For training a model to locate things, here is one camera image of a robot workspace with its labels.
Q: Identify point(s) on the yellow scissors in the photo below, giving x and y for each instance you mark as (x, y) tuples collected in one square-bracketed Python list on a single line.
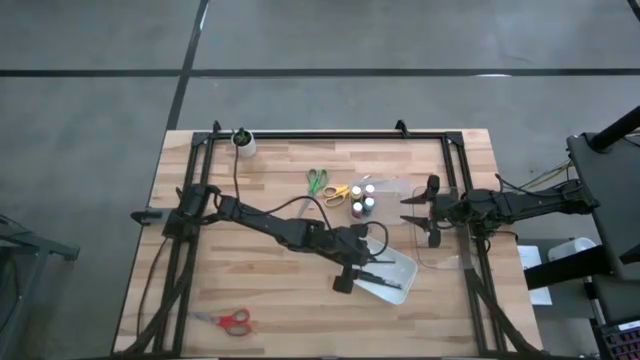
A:
[(337, 194)]

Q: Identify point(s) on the large clear plastic bin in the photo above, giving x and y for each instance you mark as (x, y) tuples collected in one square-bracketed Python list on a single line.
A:
[(450, 255)]

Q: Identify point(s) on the small clear plastic bin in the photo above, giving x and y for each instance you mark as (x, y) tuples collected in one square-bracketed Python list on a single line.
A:
[(392, 205)]

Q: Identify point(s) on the teal paint bottle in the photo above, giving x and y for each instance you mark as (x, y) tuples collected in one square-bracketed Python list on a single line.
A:
[(369, 204)]

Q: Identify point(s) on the white plastic container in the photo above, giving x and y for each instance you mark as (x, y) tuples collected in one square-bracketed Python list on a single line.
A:
[(572, 247)]

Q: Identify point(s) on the red scissors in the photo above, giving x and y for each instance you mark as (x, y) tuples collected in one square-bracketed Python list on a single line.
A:
[(230, 321)]

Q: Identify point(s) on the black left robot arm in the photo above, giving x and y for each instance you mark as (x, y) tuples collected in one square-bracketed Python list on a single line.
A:
[(260, 220)]

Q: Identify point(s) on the green scissors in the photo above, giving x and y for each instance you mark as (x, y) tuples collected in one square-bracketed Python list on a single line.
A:
[(316, 181)]

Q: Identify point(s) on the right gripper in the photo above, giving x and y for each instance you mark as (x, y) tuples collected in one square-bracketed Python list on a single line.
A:
[(445, 207)]

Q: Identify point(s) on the white plastic bin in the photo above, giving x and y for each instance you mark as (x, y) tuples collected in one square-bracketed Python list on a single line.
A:
[(405, 272)]

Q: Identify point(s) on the black keyboard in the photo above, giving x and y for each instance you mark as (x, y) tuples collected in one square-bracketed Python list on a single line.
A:
[(622, 342)]

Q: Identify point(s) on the black equipment cart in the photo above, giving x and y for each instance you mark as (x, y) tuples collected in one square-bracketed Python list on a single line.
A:
[(610, 200)]

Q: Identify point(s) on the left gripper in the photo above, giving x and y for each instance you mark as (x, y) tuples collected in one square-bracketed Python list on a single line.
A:
[(350, 250)]

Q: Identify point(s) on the red paint bottle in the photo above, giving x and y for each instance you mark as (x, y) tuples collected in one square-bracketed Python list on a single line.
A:
[(357, 209)]

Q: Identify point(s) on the black paintbrush silver ferrule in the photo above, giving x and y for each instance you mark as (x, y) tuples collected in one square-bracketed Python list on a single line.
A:
[(392, 286)]

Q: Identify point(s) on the small green plant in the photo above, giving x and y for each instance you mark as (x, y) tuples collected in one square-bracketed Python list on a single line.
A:
[(242, 136)]

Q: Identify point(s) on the white paper sheet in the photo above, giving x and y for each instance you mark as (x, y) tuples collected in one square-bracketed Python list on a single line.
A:
[(542, 297)]

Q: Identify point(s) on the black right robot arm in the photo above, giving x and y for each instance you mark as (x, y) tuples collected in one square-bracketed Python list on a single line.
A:
[(525, 202)]

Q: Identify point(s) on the dark grey furniture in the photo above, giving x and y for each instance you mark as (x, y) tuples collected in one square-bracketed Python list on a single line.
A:
[(30, 245)]

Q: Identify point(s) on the white plant pot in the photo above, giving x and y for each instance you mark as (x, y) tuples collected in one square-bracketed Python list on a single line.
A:
[(249, 147)]

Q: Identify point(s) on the yellow paint bottle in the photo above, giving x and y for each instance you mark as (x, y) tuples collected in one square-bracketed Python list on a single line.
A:
[(356, 192)]

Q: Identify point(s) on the pink paint bottle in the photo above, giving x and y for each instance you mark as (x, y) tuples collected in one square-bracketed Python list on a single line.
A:
[(369, 190)]

